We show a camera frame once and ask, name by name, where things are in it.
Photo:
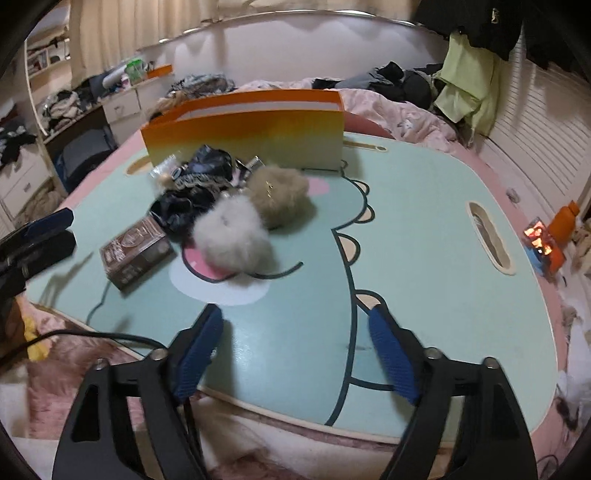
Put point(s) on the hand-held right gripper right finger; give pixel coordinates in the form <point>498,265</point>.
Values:
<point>392,355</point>

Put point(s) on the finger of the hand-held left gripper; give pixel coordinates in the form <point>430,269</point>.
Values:
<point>46,254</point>
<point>51,220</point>

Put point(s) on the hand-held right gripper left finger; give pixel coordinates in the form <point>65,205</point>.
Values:
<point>198,350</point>

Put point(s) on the small brown printed box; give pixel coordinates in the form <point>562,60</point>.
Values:
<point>136,251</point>

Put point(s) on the white fur pom scrunchie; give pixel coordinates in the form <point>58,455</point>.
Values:
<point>231,235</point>

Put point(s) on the black shiny pouch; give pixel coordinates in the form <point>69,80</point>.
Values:
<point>184,210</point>

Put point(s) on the brown fur pom scrunchie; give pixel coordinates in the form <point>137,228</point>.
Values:
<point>279,194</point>

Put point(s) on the small shiny packet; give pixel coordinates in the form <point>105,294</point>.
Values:
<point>249,168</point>

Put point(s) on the orange gradient cardboard box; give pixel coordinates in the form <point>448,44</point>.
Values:
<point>277,138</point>

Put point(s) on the green plastic container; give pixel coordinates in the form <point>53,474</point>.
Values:
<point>135,70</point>

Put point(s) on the white drawer cabinet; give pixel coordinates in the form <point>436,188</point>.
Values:
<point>23,184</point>

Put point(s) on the green dinosaur lap table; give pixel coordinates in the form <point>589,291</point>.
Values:
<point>106,173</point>

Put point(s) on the black suitcase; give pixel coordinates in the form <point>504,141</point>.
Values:
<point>83,152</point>

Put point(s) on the dark crumpled clothes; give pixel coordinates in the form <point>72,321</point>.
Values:
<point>14,138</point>

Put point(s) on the yellow cloth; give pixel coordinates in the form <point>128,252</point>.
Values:
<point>31,346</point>

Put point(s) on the mixed clothes heap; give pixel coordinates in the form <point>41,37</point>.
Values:
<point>64,104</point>

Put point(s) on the pink fluffy robe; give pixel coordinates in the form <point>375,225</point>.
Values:
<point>46,383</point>

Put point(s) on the white bedside cabinet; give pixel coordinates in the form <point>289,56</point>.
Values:
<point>120,106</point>

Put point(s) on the white rolled mat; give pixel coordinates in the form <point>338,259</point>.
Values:
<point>114,77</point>

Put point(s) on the tan garment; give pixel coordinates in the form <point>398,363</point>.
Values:
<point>164,104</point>

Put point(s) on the small orange white bin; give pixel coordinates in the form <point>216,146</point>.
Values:
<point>159,71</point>

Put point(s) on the glowing orange heater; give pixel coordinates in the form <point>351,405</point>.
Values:
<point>538,240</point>

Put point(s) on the white fluffy rug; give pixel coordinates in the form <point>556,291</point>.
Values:
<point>577,378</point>

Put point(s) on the patterned grey clothes pile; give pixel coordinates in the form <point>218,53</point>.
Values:
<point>203,85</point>

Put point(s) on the orange bottle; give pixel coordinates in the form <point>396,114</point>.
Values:
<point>563,226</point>

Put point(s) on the beige plush toy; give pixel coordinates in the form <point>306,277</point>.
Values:
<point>581,237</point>

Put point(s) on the dark red round cushion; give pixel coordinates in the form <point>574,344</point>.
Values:
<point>364,124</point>

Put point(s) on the pink floral duvet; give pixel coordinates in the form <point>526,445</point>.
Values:
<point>406,120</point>

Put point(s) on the white louvered doors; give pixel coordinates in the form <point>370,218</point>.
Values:
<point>545,138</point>

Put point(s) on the dark clothes pile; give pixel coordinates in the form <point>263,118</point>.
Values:
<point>406,85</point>

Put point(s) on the light green garment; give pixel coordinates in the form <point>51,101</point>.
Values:
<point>466,83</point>

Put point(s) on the white padded headboard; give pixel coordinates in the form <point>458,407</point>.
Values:
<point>277,50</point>

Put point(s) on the black hanging jacket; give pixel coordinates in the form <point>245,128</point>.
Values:
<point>558,32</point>
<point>471,23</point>

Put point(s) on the white wall shelf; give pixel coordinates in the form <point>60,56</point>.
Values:
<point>46,55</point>

